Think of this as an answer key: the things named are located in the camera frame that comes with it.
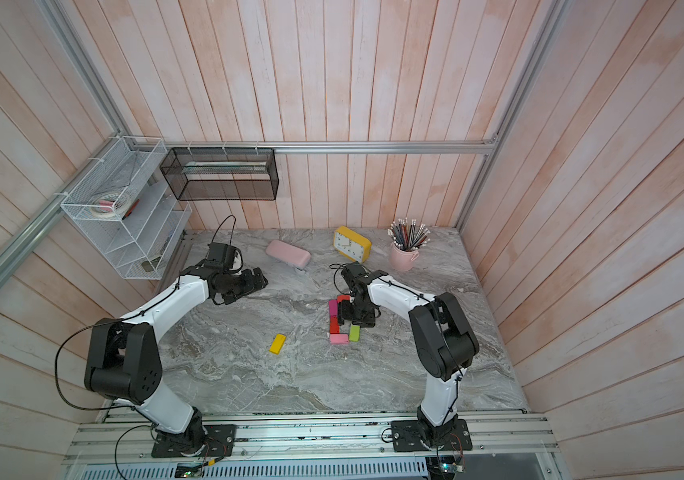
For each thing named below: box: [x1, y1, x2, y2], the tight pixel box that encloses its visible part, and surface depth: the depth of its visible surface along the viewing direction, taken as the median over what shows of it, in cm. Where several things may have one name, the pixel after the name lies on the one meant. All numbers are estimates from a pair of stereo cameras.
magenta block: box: [329, 299, 339, 316], surface depth 100 cm
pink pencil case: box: [265, 239, 312, 269], surface depth 112 cm
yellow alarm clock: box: [333, 225, 373, 263], surface depth 110 cm
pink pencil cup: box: [389, 242, 419, 272], surface depth 103 cm
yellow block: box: [269, 333, 286, 355], surface depth 92 cm
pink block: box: [330, 334, 349, 344], surface depth 93 cm
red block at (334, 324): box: [330, 315, 339, 334], surface depth 95 cm
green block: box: [349, 325, 361, 342], surface depth 92 cm
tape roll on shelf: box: [90, 191, 131, 217], surface depth 75 cm
